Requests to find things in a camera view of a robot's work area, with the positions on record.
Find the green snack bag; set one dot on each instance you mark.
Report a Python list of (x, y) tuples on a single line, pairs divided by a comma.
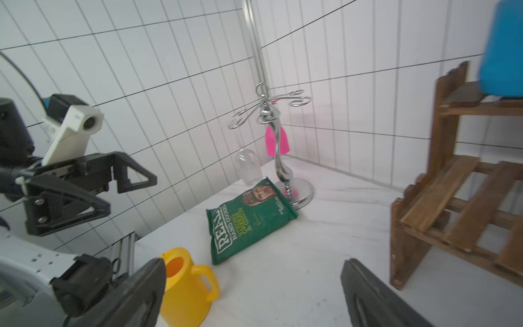
[(248, 218)]

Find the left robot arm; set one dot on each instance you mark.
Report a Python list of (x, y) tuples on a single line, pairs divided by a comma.
[(48, 286)]

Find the blue spray bottle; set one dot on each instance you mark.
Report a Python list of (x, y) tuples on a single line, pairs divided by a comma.
[(500, 72)]

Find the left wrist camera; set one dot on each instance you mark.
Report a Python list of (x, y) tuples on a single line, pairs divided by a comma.
[(71, 123)]

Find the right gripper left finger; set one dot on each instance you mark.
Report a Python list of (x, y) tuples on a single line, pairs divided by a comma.
[(136, 302)]

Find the clear wine glass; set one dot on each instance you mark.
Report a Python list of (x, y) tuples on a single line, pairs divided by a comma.
[(248, 166)]

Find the wooden two-tier shelf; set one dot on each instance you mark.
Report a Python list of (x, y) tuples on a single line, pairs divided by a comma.
[(455, 205)]

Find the chrome wine glass rack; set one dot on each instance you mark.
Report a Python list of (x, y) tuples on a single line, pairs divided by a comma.
[(298, 191)]

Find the yellow watering can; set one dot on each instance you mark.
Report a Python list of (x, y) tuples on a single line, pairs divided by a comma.
[(190, 289)]

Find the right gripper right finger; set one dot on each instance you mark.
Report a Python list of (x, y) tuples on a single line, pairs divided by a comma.
[(371, 303)]

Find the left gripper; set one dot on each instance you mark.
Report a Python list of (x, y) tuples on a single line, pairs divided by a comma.
[(61, 180)]

